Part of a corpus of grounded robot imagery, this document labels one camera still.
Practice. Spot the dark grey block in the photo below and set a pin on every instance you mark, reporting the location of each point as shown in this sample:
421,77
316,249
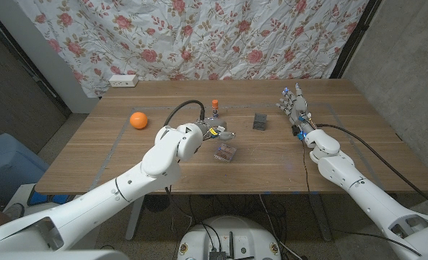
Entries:
259,121

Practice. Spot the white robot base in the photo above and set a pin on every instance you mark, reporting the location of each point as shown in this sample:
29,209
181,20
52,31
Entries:
235,231

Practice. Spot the white table leg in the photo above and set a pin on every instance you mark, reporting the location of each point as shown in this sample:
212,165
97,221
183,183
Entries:
134,220

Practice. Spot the white power strip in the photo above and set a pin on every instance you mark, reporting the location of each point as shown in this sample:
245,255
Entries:
123,80

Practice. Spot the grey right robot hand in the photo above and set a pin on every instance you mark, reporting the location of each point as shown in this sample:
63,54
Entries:
298,108

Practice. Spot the white and blue floor item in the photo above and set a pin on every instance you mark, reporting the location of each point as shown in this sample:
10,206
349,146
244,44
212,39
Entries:
22,195

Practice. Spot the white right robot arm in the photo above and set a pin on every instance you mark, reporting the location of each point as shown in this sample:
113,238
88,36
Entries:
361,191

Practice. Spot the floral backdrop cloth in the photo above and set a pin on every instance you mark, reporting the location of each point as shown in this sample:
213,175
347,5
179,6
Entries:
199,36

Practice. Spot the orange fruit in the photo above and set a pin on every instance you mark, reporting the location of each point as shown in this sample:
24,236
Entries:
138,120

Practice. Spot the grey table leg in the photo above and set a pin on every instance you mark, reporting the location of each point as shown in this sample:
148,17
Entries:
322,220

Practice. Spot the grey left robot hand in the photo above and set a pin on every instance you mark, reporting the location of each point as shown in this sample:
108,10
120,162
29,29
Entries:
217,131

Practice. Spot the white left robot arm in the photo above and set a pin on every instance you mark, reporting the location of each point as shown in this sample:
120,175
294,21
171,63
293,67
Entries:
127,184

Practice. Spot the clear eyeshadow palette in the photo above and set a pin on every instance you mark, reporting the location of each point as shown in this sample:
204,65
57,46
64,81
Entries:
225,154

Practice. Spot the blue plastic bin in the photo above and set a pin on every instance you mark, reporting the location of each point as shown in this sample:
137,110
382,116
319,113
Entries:
8,162

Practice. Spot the orange capped glue stick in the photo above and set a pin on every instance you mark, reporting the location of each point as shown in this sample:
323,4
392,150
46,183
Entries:
215,108

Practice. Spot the black backdrop stand pole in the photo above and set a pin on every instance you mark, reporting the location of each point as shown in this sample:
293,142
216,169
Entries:
354,36

